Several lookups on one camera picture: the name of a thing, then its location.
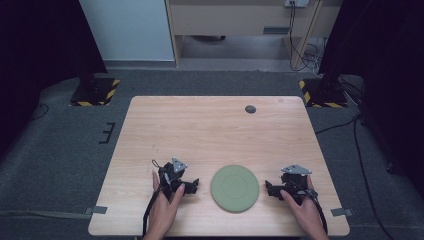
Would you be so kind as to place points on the black striped stand base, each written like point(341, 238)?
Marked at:
point(321, 95)
point(95, 93)

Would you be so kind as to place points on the grey round table grommet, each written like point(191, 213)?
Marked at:
point(250, 109)

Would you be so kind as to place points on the person's right hand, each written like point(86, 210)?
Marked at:
point(305, 213)

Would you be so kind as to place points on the grey power socket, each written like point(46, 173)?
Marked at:
point(296, 2)

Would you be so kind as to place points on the beige wooden desk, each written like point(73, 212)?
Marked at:
point(226, 20)

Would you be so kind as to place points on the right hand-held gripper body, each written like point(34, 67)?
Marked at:
point(295, 182)

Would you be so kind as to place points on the person's left hand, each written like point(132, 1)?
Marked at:
point(165, 210)

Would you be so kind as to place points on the black curtain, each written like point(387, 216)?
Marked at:
point(43, 50)
point(383, 66)

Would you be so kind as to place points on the grey tape piece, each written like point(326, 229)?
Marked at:
point(341, 212)
point(97, 210)

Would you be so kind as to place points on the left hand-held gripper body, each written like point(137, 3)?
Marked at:
point(170, 176)

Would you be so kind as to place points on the white panel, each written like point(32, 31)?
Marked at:
point(126, 30)

